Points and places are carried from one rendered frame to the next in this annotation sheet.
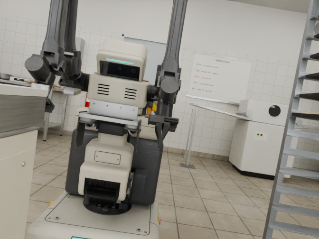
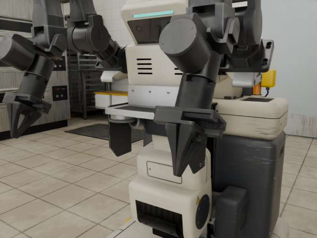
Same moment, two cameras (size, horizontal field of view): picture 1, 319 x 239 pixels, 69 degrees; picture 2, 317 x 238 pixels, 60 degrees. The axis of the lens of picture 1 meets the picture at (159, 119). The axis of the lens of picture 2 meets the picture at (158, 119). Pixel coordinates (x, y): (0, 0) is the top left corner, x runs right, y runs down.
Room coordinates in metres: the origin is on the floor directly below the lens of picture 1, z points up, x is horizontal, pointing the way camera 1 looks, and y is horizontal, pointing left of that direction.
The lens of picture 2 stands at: (0.41, -0.21, 0.93)
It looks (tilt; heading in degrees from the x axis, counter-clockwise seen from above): 11 degrees down; 34
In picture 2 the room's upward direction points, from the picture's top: straight up
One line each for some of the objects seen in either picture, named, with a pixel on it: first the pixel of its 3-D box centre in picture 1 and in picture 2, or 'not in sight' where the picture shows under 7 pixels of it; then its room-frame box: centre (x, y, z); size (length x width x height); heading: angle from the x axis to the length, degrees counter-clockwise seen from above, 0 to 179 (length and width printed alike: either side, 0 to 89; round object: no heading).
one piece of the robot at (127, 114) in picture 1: (110, 126); (157, 124); (1.03, 0.21, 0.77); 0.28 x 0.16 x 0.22; 92
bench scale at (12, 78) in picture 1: (23, 80); not in sight; (3.99, 2.42, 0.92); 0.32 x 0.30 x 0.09; 7
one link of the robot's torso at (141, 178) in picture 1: (118, 186); (193, 214); (1.16, 0.15, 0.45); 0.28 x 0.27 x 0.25; 92
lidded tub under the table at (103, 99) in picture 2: not in sight; (110, 98); (4.02, 3.25, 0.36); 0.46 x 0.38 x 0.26; 179
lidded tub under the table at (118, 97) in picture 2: not in sight; (128, 100); (4.02, 2.85, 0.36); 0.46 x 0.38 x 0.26; 0
